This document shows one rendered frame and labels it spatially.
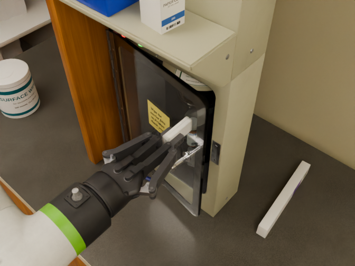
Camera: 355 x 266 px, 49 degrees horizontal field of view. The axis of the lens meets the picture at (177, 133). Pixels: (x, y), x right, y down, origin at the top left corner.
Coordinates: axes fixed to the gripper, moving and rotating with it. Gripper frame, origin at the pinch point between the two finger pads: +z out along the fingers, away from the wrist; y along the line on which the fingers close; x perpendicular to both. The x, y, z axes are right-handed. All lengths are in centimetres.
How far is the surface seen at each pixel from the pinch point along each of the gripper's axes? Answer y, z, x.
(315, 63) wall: -5, 52, 11
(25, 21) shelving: 117, 32, 39
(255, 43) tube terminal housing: -5.1, 15.1, -14.6
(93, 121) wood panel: 32.0, 2.3, 20.4
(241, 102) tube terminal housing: -5.0, 13.3, -1.8
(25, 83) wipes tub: 64, 1, 25
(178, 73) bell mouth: 9.1, 10.6, -3.1
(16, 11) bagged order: 123, 32, 36
